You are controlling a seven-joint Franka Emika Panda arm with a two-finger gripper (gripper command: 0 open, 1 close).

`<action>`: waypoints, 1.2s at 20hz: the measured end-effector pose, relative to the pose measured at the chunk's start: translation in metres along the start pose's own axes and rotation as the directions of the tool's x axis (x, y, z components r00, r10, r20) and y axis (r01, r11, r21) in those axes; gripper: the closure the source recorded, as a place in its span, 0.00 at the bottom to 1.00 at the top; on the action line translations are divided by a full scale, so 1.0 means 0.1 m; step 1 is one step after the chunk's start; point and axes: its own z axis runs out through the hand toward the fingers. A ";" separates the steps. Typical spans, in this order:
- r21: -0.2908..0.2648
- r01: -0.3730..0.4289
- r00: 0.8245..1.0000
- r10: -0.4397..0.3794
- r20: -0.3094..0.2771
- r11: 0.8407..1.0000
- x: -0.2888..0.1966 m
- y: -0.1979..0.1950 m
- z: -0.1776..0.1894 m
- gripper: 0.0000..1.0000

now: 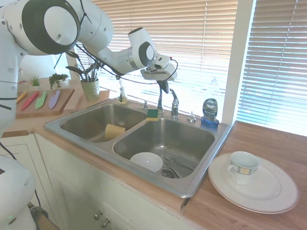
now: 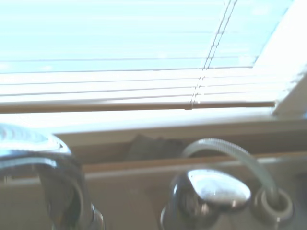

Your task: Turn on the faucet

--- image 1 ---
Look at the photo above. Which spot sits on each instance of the green and yellow sponge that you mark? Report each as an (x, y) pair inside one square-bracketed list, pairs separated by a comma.
[(153, 115)]

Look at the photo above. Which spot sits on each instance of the white ceramic bowl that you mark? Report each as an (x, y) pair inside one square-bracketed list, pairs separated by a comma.
[(146, 161)]

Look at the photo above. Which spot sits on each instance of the blue Dawn dish soap bottle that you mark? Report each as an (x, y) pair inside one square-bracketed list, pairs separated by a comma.
[(209, 111)]

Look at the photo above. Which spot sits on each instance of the clear glass soap bottle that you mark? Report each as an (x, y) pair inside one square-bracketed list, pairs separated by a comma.
[(122, 94)]

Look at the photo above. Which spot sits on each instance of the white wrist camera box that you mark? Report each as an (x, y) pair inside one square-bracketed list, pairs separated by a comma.
[(161, 61)]

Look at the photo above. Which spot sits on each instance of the green plastic knife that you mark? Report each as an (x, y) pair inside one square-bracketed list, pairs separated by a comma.
[(40, 100)]

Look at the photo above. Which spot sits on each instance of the silver table knife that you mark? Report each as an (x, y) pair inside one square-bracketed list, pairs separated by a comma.
[(173, 169)]

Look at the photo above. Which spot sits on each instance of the metal cabinet knob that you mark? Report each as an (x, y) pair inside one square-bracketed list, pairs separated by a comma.
[(98, 215), (105, 223)]

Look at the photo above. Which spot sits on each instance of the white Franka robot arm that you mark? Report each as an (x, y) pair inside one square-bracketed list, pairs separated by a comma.
[(60, 24)]

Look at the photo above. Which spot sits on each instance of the silver fork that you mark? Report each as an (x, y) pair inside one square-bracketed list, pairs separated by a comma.
[(169, 157)]

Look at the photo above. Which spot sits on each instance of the narrow window blind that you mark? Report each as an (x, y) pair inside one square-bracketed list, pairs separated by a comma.
[(275, 67)]

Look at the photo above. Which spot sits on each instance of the wide window blind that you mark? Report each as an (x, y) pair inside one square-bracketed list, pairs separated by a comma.
[(192, 36)]

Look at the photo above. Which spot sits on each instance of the purple plastic knife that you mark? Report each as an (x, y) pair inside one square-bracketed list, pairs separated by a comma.
[(54, 100)]

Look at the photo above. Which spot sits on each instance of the white base cabinet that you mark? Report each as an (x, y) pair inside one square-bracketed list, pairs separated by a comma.
[(79, 187)]

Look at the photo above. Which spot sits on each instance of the open metal sink drain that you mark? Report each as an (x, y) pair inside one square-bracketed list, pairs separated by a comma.
[(168, 173)]

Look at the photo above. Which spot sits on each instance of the red plastic knife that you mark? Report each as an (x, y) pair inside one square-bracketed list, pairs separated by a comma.
[(30, 100)]

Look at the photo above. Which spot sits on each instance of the small leafy potted plant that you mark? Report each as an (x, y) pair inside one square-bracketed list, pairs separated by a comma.
[(57, 80)]

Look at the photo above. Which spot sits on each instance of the wooden cutting board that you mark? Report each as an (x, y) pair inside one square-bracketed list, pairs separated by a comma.
[(64, 98)]

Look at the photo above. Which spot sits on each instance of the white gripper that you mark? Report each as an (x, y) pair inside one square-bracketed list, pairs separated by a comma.
[(158, 73)]

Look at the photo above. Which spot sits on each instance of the green textured plant pot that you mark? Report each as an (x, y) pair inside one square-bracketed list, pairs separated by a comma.
[(90, 91)]

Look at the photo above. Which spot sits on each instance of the small white plate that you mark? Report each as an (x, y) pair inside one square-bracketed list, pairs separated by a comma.
[(263, 189)]

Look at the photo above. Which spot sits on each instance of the white patterned teacup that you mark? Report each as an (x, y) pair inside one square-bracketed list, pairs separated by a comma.
[(242, 171)]

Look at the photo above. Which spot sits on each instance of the yellow plastic knife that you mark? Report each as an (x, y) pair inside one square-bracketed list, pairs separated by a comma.
[(21, 97)]

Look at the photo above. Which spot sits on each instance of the chrome soap dispenser pump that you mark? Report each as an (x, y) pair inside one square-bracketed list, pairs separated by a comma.
[(145, 105)]

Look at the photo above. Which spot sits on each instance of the small spiky potted succulent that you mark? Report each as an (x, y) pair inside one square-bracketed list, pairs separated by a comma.
[(35, 82)]

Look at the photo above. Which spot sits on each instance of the chrome sink sprayer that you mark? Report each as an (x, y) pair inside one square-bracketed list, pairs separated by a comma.
[(191, 118)]

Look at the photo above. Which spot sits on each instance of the yellow cloth sponge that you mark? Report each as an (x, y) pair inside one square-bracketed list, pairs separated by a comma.
[(112, 131)]

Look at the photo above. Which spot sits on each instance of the large white dinner plate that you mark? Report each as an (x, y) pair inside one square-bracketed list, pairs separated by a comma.
[(285, 196)]

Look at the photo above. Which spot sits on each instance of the dark long-leaf houseplant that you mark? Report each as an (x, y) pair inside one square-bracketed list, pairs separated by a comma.
[(87, 72)]

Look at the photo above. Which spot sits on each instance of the stainless steel double sink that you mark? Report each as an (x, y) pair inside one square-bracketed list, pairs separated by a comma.
[(168, 134)]

